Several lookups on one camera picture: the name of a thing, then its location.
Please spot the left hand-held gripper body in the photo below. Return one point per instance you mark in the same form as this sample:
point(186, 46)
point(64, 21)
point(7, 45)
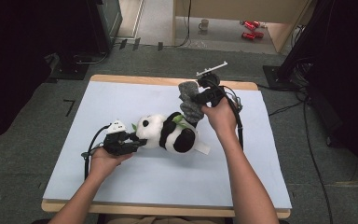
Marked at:
point(116, 143)

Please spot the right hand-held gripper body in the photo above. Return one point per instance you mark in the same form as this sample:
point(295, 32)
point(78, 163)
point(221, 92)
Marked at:
point(214, 90)

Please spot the grey fuzzy scarf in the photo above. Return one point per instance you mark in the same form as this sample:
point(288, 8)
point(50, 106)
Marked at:
point(189, 107)

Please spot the panda plush toy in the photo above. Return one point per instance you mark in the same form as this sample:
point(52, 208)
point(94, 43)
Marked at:
point(155, 130)

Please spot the person's left hand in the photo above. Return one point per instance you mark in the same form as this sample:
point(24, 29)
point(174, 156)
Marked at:
point(104, 163)

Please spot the person's right hand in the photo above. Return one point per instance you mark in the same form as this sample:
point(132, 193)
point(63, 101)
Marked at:
point(222, 119)

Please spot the light blue table mat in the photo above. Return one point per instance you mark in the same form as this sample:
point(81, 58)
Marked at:
point(167, 180)

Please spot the black tape corner mark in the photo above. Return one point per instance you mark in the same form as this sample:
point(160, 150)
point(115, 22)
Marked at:
point(70, 107)

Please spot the wooden table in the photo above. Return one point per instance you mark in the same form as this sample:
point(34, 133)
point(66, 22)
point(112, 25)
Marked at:
point(136, 79)

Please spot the red can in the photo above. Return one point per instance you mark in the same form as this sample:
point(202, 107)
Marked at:
point(256, 23)
point(249, 25)
point(248, 36)
point(259, 34)

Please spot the black tape strip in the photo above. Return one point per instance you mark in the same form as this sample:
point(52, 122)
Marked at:
point(122, 44)
point(136, 44)
point(160, 46)

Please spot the beige mug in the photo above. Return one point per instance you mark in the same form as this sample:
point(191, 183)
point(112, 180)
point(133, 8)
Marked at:
point(203, 24)

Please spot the person's beige trousers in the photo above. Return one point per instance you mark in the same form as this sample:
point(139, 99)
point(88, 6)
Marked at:
point(167, 220)

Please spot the wooden partition desk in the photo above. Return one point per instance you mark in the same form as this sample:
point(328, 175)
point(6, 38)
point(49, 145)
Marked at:
point(230, 9)

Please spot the black flat stand base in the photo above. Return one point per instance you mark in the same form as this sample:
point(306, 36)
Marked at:
point(70, 70)

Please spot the black metal stand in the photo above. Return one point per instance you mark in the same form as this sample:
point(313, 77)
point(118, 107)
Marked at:
point(304, 37)

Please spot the black cabinet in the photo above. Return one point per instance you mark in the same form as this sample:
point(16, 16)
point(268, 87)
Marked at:
point(107, 21)

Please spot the dark curtain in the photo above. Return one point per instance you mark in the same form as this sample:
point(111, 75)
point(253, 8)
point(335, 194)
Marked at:
point(12, 46)
point(354, 62)

